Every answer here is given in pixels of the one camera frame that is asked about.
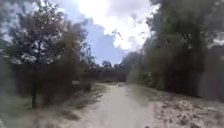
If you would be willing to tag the dense dark trees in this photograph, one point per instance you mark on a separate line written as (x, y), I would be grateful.
(186, 46)

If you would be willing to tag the sandy leaf-strewn verge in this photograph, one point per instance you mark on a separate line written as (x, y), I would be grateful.
(186, 110)

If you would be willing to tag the grassy sandy verge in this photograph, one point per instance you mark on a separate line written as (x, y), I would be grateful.
(43, 110)

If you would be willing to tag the pale sandy path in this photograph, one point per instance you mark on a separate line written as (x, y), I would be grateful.
(116, 110)

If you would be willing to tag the tree with thin trunk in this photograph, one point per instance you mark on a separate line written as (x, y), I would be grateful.
(38, 46)

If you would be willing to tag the distant tree line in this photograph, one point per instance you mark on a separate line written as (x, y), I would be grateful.
(106, 71)

